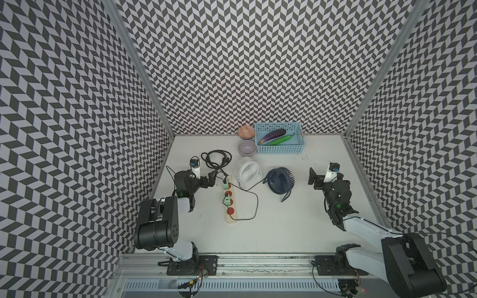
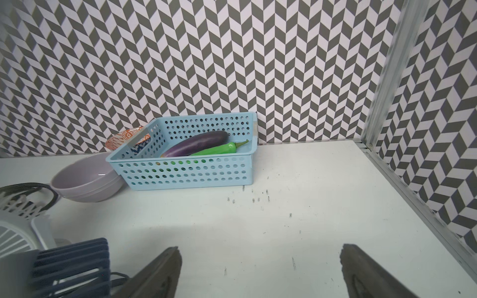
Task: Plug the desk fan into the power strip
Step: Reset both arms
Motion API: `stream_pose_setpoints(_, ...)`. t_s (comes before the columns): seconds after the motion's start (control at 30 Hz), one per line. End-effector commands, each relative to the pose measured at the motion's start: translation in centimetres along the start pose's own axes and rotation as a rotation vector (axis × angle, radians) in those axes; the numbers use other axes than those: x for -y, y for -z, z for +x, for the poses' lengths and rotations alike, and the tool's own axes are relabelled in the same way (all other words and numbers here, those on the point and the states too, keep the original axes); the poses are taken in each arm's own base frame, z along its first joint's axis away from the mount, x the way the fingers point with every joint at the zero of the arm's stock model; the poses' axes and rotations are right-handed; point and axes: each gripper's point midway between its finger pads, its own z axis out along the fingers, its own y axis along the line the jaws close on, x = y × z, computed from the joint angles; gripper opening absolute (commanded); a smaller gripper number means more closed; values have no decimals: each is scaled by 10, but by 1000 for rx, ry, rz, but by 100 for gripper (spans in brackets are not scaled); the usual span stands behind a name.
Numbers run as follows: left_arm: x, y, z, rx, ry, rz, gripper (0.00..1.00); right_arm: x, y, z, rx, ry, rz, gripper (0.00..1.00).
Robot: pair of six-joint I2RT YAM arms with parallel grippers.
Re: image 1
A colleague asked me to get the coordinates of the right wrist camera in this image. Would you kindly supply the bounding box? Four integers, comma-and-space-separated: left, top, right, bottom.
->
324, 162, 340, 183

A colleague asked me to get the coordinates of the black white fan cable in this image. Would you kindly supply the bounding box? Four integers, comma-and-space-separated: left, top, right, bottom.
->
215, 171, 267, 192

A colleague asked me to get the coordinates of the navy blue desk fan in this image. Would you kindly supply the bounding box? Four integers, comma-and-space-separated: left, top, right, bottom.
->
262, 167, 295, 202

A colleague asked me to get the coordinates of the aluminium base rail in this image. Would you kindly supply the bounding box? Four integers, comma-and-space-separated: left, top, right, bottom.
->
104, 253, 396, 298

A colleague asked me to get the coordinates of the lilac ceramic bowl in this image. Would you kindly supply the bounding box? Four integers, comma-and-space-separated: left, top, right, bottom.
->
238, 140, 257, 157

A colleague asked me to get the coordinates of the black power strip cord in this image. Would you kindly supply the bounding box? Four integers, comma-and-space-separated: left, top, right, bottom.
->
200, 149, 233, 172

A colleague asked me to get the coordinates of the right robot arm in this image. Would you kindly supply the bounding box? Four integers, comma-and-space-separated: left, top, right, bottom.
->
308, 163, 447, 298

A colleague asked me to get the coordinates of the green chili pepper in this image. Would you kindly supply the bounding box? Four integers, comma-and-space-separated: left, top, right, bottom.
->
266, 134, 294, 146

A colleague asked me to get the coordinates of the green adapter of navy fan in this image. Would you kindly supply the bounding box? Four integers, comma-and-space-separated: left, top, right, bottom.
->
222, 194, 234, 207

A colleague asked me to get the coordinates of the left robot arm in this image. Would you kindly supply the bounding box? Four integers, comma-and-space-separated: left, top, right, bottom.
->
134, 170, 218, 276

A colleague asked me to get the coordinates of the beige red power strip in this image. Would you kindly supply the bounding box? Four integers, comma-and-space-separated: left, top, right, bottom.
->
222, 176, 237, 224

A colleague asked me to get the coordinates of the light blue perforated basket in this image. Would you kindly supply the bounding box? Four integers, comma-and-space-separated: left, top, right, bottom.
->
254, 122, 305, 154

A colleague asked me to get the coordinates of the purple eggplant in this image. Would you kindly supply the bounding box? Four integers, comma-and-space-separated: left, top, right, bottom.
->
258, 129, 286, 145

